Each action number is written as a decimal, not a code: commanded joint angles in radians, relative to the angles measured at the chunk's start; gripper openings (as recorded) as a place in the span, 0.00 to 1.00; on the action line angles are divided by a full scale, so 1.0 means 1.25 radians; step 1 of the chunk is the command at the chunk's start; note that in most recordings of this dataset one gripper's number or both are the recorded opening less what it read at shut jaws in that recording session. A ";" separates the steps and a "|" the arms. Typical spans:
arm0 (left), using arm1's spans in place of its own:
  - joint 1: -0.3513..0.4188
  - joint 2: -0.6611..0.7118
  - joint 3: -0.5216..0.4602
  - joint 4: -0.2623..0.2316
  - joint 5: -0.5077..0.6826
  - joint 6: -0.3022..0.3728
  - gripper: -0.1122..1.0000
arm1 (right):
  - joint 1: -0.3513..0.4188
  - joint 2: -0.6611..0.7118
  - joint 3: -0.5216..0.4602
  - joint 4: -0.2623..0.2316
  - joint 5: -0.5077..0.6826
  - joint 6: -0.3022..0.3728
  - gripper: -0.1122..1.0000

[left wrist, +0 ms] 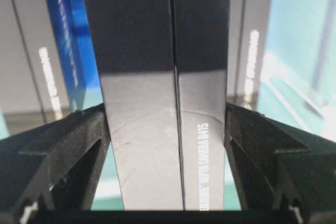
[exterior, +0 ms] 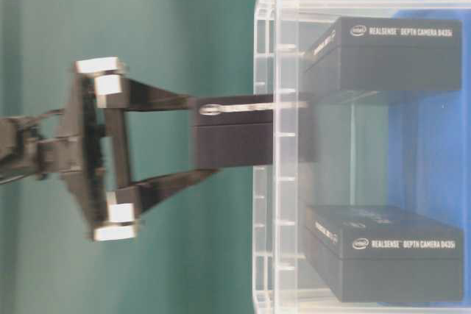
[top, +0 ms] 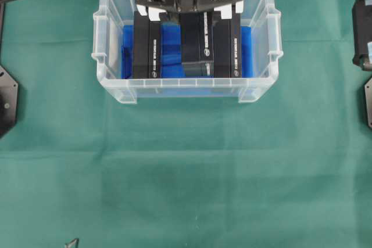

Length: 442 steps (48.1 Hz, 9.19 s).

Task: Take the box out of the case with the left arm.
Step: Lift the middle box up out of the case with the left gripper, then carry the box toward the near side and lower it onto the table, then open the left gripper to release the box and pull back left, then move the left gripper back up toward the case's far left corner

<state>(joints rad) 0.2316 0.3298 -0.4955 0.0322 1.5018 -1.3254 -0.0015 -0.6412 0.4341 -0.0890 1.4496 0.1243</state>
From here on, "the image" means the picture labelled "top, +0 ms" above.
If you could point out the black camera box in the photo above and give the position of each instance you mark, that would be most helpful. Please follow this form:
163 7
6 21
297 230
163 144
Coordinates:
147 47
197 57
227 47

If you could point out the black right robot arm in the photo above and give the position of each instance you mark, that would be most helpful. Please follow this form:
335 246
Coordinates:
361 18

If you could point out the clear plastic storage case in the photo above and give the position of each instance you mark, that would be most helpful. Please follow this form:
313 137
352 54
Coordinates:
262 44

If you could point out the blue foam liner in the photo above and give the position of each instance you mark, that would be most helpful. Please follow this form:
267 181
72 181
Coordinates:
171 52

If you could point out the green table cloth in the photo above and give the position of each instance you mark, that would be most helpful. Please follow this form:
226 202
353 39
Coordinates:
292 169

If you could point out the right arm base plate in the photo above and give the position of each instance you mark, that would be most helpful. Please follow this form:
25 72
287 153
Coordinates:
368 99

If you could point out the black aluminium frame rail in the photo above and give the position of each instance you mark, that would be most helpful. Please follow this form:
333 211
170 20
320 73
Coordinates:
2 15

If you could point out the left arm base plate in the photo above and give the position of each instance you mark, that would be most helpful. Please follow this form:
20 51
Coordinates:
9 94

